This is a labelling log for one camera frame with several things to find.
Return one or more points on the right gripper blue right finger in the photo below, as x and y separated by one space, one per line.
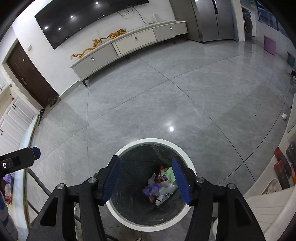
236 220

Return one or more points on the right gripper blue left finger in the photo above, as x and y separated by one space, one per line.
56 218

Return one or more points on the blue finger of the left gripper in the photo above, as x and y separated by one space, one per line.
36 151

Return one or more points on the purple plastic bag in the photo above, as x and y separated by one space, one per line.
152 190

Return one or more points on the green paper trash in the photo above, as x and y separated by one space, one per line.
168 174

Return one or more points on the white round trash bin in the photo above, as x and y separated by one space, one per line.
146 196

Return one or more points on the landscape print coffee table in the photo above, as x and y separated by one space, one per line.
19 206

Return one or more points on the white shoe cabinet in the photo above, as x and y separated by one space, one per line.
16 116

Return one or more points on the dark brown entrance door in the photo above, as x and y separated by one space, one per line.
30 78

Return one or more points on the golden dragon ornament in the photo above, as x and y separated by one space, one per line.
97 42

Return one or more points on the purple stool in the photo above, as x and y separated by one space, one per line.
269 45

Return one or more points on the white grey TV cabinet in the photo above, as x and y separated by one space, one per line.
126 44

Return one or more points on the grey steel refrigerator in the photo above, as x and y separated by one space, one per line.
206 20

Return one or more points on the washing machine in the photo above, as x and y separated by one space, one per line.
248 25

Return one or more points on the black wall television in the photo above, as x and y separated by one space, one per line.
61 19

